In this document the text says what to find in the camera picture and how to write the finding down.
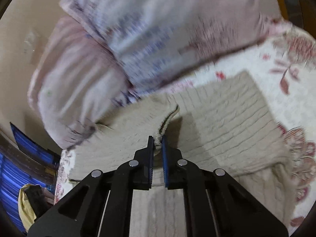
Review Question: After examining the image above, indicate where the dark wooden furniture edge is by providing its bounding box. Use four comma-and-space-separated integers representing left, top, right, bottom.
0, 133, 60, 185

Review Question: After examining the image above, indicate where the pink patterned pillow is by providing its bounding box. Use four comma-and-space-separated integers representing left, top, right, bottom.
59, 0, 284, 95

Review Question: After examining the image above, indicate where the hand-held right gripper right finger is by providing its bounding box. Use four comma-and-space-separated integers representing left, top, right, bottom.
162, 136, 289, 237

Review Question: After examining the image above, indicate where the white floral bed sheet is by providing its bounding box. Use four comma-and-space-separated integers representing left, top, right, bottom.
54, 20, 316, 236

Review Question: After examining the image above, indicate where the beige knitted sweater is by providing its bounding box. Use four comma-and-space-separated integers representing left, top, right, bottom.
69, 70, 297, 237

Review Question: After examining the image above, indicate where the blue striped cloth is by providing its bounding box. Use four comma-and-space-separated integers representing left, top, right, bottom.
0, 122, 61, 235

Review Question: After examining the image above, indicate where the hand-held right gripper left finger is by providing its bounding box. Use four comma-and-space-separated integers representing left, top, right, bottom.
27, 135, 155, 237

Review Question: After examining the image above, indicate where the yellow cloth item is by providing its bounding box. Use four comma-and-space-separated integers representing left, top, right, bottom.
18, 184, 47, 233

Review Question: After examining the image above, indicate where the pink striped pillow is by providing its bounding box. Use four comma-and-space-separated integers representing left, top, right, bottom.
28, 15, 131, 151

